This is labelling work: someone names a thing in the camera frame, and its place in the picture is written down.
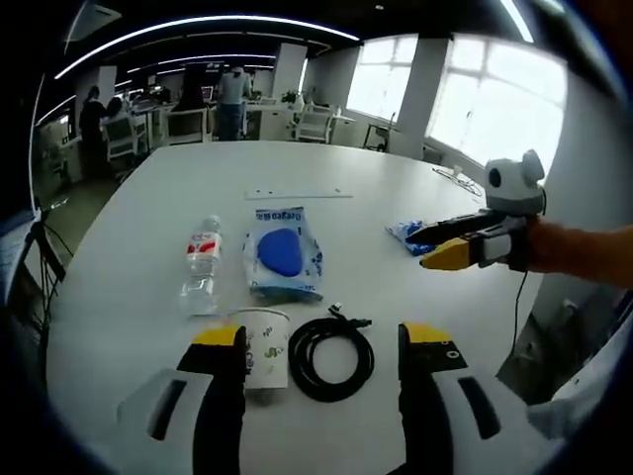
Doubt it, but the thin wire item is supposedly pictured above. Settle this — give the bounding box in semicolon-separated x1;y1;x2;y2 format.
432;165;484;197

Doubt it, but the white table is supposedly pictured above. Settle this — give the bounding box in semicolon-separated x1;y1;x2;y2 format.
44;141;545;475

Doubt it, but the plastic bag with blue pad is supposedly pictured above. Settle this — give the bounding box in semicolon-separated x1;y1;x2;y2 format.
241;206;325;302

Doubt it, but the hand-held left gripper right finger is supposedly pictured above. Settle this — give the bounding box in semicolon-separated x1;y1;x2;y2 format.
398;322;535;475

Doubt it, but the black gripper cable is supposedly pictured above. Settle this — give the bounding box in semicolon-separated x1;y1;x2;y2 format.
511;269;529;362

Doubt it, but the black frame chair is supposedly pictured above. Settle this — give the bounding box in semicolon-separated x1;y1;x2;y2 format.
363;116;402;152

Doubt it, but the white office chair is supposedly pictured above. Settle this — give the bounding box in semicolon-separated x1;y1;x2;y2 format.
103;116;149;159
294;103;340;144
162;106;209;144

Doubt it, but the white paper cup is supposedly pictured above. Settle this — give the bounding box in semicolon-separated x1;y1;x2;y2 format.
226;306;292;393

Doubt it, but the black tripod stand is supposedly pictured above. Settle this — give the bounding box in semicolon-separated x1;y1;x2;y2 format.
19;73;75;342

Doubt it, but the blue tissue packet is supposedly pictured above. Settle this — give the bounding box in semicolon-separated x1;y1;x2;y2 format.
385;217;436;257

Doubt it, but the bright window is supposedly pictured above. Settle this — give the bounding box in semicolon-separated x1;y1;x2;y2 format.
424;39;568;174
345;37;419;120

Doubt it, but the ceiling light strip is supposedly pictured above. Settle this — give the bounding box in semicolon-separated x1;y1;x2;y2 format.
53;16;361;80

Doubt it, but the clear plastic water bottle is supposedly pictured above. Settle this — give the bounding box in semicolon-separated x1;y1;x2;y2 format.
177;214;225;318

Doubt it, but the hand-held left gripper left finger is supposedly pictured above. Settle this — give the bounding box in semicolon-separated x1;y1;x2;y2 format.
117;325;247;475

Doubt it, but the white power strip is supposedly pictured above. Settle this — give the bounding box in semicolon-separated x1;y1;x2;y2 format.
244;187;355;200

